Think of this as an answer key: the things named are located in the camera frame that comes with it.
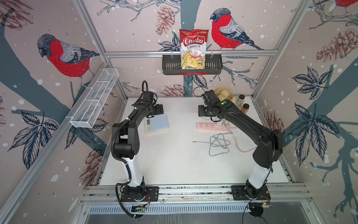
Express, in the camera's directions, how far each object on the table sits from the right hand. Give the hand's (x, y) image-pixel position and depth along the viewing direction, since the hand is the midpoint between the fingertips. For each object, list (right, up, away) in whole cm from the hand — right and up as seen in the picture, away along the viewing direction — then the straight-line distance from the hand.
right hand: (202, 110), depth 87 cm
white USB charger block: (+13, -10, +9) cm, 19 cm away
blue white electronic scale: (-32, -11, +17) cm, 38 cm away
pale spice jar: (+34, +7, +23) cm, 42 cm away
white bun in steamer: (+23, +13, +30) cm, 40 cm away
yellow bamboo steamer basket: (+19, +16, +32) cm, 40 cm away
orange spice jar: (+35, +1, +16) cm, 38 cm away
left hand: (-28, +1, +11) cm, 30 cm away
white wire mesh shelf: (-63, +5, -10) cm, 64 cm away
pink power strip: (+9, -13, +11) cm, 19 cm away
